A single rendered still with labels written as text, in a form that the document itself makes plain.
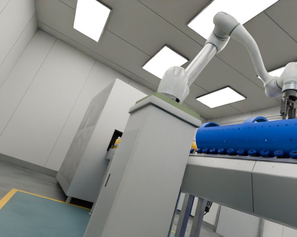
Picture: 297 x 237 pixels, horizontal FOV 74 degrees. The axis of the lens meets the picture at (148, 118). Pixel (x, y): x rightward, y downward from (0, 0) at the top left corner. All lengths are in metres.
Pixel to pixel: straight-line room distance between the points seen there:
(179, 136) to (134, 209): 0.40
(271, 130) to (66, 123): 4.99
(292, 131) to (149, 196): 0.78
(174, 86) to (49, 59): 5.16
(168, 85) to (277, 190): 0.76
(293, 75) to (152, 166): 1.00
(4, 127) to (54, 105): 1.19
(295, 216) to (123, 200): 0.77
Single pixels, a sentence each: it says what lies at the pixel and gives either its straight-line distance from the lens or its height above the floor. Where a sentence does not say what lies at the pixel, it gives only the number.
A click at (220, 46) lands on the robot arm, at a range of 1.63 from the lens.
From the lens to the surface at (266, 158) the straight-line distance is 1.26.
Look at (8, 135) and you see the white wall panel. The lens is 5.66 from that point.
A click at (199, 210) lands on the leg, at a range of 1.67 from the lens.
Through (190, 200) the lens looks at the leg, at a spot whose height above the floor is 0.59.
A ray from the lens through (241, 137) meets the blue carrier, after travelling 1.36.
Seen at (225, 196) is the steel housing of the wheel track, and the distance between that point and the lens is 1.37.
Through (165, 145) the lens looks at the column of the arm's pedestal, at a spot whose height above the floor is 0.80.
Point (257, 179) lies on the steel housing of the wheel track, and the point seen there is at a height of 0.80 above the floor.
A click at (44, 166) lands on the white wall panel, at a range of 5.58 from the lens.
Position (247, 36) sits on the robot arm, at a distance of 1.53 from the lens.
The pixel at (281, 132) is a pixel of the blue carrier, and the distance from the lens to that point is 1.24.
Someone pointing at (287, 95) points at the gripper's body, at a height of 1.33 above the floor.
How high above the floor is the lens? 0.60
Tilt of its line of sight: 17 degrees up
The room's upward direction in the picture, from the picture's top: 19 degrees clockwise
